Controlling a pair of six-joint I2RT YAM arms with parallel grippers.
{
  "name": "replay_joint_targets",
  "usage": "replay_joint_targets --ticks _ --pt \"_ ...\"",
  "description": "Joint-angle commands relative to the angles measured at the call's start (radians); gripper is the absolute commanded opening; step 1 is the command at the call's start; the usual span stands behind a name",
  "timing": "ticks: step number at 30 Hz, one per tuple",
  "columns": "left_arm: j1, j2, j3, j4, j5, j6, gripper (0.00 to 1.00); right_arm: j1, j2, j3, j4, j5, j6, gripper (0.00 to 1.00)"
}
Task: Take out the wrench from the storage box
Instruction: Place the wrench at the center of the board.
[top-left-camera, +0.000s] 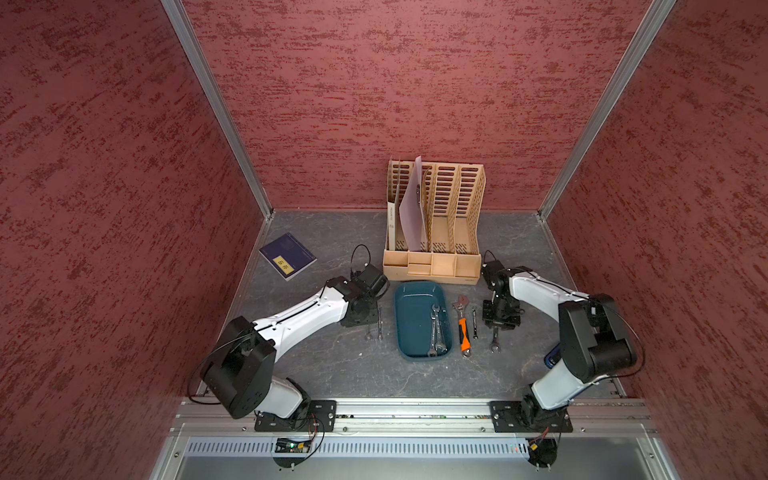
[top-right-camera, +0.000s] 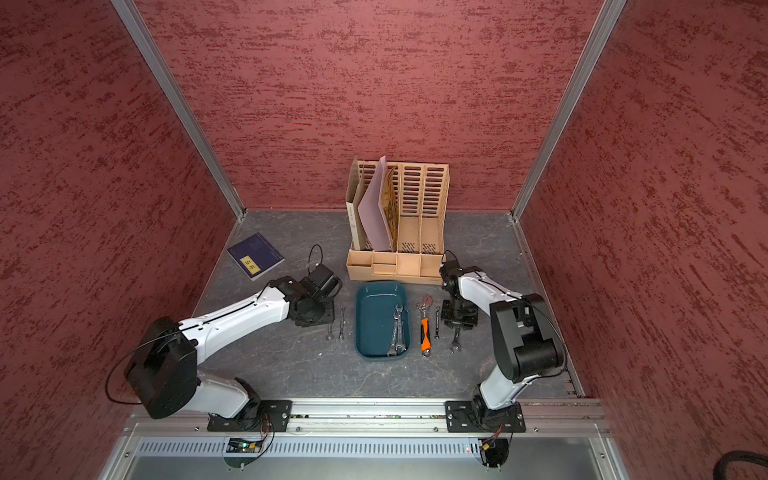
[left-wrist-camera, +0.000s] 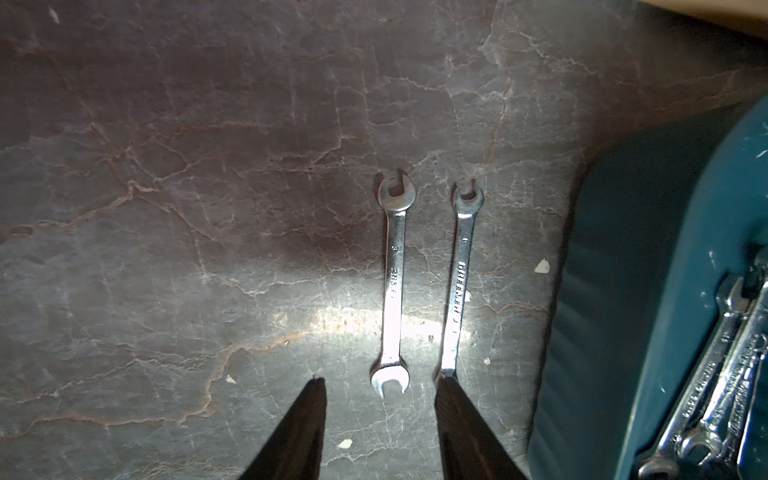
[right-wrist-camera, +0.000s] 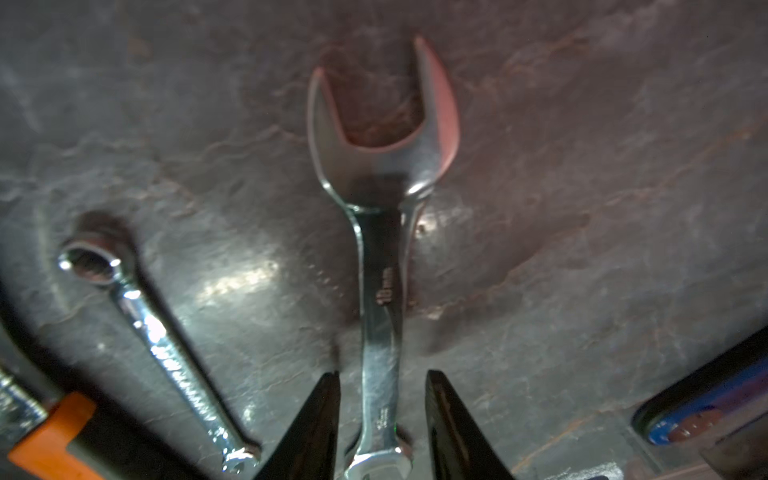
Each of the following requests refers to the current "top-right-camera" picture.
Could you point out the long combination wrench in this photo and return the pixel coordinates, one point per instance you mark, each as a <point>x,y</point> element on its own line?
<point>400,346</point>

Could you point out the small thin combination wrench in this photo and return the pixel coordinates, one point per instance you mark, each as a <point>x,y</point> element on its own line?
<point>341,335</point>

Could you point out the corner aluminium post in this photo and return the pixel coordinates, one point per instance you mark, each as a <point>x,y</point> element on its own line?
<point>131,18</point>
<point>603,27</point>

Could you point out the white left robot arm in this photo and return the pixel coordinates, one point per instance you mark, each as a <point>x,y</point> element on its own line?
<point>165,369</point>

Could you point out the wooden desk file organizer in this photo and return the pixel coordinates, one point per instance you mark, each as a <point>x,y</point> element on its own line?
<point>418,210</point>

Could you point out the purple notebook yellow label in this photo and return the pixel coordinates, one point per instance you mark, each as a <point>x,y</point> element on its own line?
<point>255,255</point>

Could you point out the large combination wrench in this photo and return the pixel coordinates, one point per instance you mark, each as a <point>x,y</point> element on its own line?
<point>392,352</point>

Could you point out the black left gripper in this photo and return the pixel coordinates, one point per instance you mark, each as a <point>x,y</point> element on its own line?
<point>327,318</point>

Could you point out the left corner aluminium post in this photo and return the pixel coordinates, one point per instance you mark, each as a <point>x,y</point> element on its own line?
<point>131,18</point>

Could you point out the teal plastic storage tray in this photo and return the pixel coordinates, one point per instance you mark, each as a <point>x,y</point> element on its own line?
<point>374,310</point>

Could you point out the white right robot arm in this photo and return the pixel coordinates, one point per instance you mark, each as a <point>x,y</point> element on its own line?
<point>525,343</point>

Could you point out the right corner aluminium post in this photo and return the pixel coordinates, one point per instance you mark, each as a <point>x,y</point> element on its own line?
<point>603,27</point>

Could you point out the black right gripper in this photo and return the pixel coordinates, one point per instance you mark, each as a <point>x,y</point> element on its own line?
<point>468,323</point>

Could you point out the smallest combination wrench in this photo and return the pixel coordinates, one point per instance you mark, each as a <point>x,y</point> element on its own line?
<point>437,323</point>

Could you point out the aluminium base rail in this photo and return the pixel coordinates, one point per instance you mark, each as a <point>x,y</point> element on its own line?
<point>384,428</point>

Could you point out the pink paper folder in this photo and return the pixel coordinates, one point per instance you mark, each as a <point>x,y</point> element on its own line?
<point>374,208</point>

